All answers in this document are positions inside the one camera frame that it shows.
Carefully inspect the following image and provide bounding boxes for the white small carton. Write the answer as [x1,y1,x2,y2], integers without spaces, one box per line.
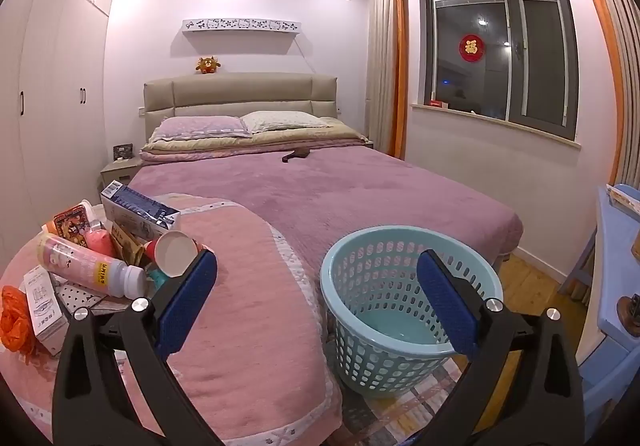
[21,265,68,357]

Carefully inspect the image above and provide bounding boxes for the beige padded headboard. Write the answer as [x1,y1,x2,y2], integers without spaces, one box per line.
[143,72,340,139]

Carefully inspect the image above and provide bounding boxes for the white patterned pillow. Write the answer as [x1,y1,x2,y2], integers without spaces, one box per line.
[241,111,328,133]

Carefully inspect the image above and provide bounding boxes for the white heart print packet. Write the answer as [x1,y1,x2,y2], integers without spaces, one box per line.
[52,279,136,322]

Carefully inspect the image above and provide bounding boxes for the brown round object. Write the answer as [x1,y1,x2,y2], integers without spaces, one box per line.
[617,293,640,324]

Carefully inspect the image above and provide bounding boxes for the white wall shelf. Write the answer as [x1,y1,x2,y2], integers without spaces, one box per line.
[182,18,302,33]

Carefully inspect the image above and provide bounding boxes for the checked floor rug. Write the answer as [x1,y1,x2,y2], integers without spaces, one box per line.
[340,351,476,446]

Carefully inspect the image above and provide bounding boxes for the orange plastic bag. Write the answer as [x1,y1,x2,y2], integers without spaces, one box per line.
[0,285,38,357]

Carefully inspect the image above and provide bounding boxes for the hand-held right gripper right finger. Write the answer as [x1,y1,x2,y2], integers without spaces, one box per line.
[415,249,586,446]

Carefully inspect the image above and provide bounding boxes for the white nightstand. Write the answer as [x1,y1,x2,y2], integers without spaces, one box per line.
[100,159,143,187]

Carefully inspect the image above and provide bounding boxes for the brown paper bag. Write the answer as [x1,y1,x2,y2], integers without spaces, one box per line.
[110,221,151,267]

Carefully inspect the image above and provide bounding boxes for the pink plastic packet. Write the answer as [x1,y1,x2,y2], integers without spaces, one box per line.
[84,226,118,259]

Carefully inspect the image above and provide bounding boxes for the white window sill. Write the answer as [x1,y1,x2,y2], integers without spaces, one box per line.
[410,102,582,149]

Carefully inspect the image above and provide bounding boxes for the red snack packet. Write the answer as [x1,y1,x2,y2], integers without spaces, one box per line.
[52,206,96,244]

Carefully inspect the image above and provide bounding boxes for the blue desk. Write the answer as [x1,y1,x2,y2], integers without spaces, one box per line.
[557,183,640,427]

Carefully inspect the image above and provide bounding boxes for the white wardrobe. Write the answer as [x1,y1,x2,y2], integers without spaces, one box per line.
[0,0,121,247]

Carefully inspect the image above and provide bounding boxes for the red round window decoration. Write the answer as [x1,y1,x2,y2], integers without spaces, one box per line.
[459,33,487,62]

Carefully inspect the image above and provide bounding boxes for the blue and white carton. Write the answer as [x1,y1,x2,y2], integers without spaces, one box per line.
[100,180,182,234]

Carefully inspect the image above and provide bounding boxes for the red and white paper cup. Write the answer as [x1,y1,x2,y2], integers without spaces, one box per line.
[145,230,198,279]

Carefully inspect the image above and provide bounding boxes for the folded beige quilt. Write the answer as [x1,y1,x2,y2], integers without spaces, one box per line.
[140,119,373,162]

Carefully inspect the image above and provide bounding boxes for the purple pillow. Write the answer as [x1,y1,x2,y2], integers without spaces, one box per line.
[150,116,251,143]

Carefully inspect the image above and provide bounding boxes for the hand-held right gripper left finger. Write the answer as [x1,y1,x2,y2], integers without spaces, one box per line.
[52,249,236,446]

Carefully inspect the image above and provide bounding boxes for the grey framed window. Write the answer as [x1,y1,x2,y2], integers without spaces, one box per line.
[419,0,580,141]

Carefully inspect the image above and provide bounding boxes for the pink bottle with white cap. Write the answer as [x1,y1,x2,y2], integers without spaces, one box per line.
[35,232,147,299]

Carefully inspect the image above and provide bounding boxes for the bed with purple bedspread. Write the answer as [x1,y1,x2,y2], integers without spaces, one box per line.
[127,116,525,277]

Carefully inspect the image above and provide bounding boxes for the beige and orange curtain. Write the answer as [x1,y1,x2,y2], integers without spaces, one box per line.
[570,0,640,187]
[367,0,408,159]

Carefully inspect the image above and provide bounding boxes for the teal small packet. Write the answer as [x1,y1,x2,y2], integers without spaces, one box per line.
[145,266,171,289]

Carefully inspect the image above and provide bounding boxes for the light blue plastic laundry basket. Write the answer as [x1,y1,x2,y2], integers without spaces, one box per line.
[320,225,505,399]

